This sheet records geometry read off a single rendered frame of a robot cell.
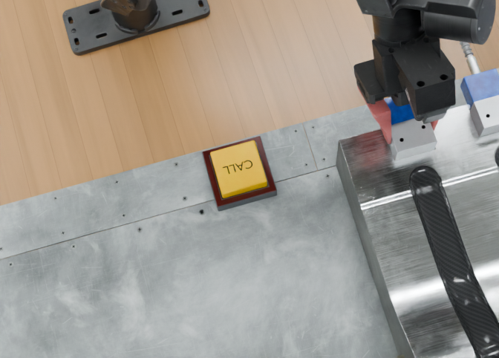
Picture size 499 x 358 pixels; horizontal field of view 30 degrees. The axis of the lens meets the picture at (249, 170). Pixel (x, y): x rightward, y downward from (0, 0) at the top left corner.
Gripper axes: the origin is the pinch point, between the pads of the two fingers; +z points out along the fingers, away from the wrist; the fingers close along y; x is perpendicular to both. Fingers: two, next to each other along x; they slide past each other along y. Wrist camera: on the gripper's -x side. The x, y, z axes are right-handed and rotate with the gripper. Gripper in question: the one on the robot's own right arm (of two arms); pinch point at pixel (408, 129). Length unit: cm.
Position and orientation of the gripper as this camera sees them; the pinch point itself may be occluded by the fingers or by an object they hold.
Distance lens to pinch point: 113.7
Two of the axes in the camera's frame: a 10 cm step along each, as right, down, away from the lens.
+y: 9.6, -2.8, 0.4
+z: 1.8, 7.3, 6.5
